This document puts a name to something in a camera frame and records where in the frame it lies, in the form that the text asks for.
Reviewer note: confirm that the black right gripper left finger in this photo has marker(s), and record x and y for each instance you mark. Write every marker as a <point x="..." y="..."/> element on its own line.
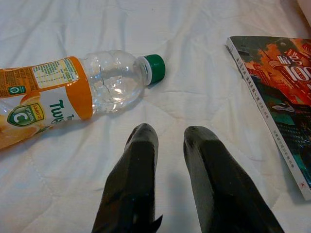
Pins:
<point x="136" y="182"/>

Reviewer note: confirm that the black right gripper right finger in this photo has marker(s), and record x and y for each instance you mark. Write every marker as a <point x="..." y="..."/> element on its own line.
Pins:
<point x="218" y="189"/>

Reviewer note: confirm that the dark red-cover book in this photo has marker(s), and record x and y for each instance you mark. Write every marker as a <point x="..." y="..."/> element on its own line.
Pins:
<point x="279" y="97"/>

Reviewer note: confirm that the clear orange-label juice bottle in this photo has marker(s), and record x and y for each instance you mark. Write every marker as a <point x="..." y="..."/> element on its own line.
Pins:
<point x="73" y="85"/>

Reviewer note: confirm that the white quilted mattress pad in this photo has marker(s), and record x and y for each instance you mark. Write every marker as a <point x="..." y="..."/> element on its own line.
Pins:
<point x="182" y="29"/>

